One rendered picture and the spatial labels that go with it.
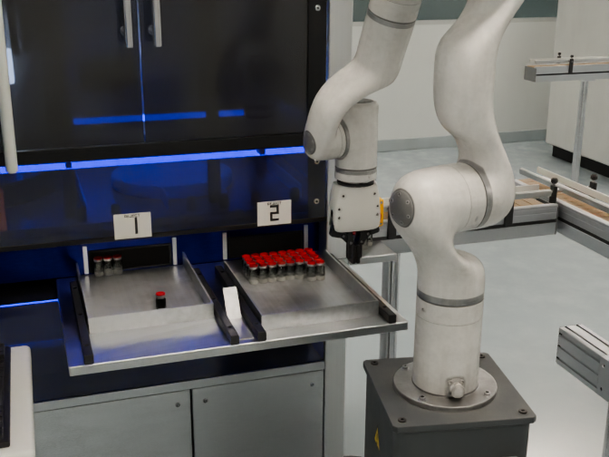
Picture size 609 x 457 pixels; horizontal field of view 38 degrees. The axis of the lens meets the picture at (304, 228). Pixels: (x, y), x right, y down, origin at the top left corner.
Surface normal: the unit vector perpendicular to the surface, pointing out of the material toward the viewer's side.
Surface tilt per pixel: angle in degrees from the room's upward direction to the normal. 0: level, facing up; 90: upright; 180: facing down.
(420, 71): 90
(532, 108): 90
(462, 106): 99
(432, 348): 90
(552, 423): 0
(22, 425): 0
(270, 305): 0
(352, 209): 91
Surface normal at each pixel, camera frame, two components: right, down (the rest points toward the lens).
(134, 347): 0.00, -0.95
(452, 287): -0.15, 0.29
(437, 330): -0.43, 0.28
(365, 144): 0.45, 0.28
